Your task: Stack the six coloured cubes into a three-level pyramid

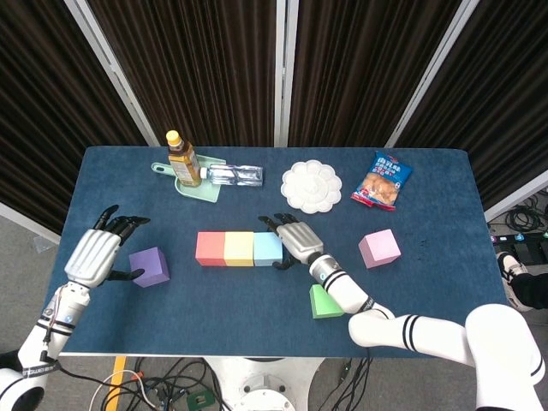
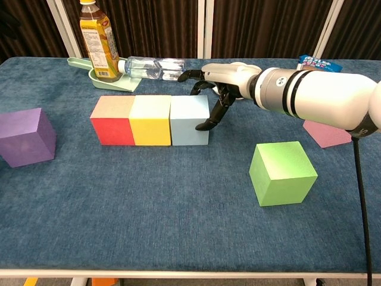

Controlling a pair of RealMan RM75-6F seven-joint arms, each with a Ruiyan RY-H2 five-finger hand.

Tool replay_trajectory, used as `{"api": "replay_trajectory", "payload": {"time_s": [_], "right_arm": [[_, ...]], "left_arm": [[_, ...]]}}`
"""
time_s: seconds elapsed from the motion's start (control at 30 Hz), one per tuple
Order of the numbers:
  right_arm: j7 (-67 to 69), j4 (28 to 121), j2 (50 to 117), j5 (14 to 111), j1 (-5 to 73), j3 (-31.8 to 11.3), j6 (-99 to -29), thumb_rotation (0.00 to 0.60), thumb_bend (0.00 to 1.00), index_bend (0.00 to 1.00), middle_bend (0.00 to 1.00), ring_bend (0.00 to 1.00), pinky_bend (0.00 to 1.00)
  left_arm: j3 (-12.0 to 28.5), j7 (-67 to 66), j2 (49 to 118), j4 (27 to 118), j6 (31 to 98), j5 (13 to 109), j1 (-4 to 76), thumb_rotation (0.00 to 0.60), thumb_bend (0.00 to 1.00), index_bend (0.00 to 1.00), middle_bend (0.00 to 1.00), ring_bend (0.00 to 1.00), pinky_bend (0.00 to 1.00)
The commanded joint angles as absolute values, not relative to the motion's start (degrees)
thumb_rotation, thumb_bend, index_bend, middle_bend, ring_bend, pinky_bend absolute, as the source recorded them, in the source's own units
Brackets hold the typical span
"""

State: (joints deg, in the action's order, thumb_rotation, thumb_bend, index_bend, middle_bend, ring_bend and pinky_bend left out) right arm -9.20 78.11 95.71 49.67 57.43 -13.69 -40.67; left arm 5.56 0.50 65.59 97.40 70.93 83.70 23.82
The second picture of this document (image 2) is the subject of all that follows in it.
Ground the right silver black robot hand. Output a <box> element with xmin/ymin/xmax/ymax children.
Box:
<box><xmin>177</xmin><ymin>61</ymin><xmax>263</xmax><ymax>132</ymax></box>

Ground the light blue foam cube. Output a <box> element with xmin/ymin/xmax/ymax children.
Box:
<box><xmin>168</xmin><ymin>95</ymin><xmax>210</xmax><ymax>147</ymax></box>

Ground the yellow foam cube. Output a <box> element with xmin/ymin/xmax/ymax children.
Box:
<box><xmin>128</xmin><ymin>95</ymin><xmax>173</xmax><ymax>147</ymax></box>

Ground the pink foam cube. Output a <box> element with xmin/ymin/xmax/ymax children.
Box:
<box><xmin>302</xmin><ymin>119</ymin><xmax>352</xmax><ymax>149</ymax></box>

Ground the red foam cube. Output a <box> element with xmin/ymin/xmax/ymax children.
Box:
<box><xmin>89</xmin><ymin>95</ymin><xmax>136</xmax><ymax>147</ymax></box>

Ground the purple foam cube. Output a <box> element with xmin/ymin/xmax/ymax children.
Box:
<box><xmin>0</xmin><ymin>107</ymin><xmax>57</xmax><ymax>168</ymax></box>

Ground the white flower-shaped paint palette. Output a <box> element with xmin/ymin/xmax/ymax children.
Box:
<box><xmin>211</xmin><ymin>85</ymin><xmax>248</xmax><ymax>101</ymax></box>

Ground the dark folding screen panel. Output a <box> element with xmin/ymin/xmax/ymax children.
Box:
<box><xmin>314</xmin><ymin>0</ymin><xmax>381</xmax><ymax>61</ymax></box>
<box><xmin>55</xmin><ymin>0</ymin><xmax>206</xmax><ymax>60</ymax></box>
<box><xmin>0</xmin><ymin>0</ymin><xmax>83</xmax><ymax>64</ymax></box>
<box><xmin>204</xmin><ymin>0</ymin><xmax>346</xmax><ymax>60</ymax></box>

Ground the clear plastic water bottle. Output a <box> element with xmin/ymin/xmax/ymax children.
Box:
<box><xmin>117</xmin><ymin>56</ymin><xmax>187</xmax><ymax>82</ymax></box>

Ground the blue red snack bag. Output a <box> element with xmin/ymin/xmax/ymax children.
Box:
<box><xmin>297</xmin><ymin>54</ymin><xmax>343</xmax><ymax>73</ymax></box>

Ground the mint green cutting board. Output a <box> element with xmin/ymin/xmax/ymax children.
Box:
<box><xmin>67</xmin><ymin>57</ymin><xmax>142</xmax><ymax>93</ymax></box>

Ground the green foam cube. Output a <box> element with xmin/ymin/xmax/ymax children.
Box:
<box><xmin>248</xmin><ymin>141</ymin><xmax>318</xmax><ymax>207</ymax></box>

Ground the tea bottle with yellow cap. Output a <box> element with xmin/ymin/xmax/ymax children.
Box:
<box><xmin>79</xmin><ymin>0</ymin><xmax>123</xmax><ymax>83</ymax></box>

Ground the blue fabric table cover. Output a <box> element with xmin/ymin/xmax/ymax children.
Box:
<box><xmin>0</xmin><ymin>57</ymin><xmax>381</xmax><ymax>273</ymax></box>

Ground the orange object under table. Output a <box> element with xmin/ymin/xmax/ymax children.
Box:
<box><xmin>91</xmin><ymin>277</ymin><xmax>117</xmax><ymax>286</ymax></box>

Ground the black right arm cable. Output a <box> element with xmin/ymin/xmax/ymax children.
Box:
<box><xmin>351</xmin><ymin>135</ymin><xmax>373</xmax><ymax>286</ymax></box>

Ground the white table frame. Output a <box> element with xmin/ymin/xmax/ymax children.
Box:
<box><xmin>0</xmin><ymin>269</ymin><xmax>381</xmax><ymax>286</ymax></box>

